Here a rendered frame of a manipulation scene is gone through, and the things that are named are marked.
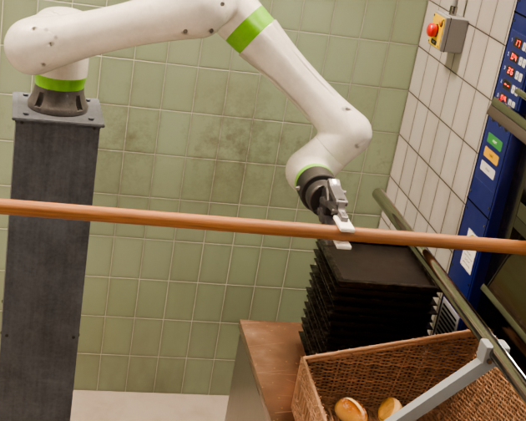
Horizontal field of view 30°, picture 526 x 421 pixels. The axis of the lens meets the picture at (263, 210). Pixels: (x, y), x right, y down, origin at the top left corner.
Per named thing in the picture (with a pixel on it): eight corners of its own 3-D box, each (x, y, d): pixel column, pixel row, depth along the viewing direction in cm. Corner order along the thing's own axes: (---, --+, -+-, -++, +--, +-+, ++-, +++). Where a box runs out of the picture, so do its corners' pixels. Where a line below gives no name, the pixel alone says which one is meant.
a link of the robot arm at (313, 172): (289, 200, 225) (295, 163, 222) (338, 205, 227) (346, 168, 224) (294, 211, 220) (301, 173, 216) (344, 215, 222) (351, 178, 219)
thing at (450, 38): (449, 46, 292) (457, 12, 288) (461, 54, 283) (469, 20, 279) (426, 43, 290) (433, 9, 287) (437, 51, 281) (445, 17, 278)
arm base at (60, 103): (27, 83, 260) (28, 61, 258) (83, 88, 264) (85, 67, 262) (27, 114, 237) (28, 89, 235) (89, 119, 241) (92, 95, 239)
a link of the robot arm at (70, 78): (18, 86, 236) (23, 7, 229) (47, 73, 250) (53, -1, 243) (68, 98, 234) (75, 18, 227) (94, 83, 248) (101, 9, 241)
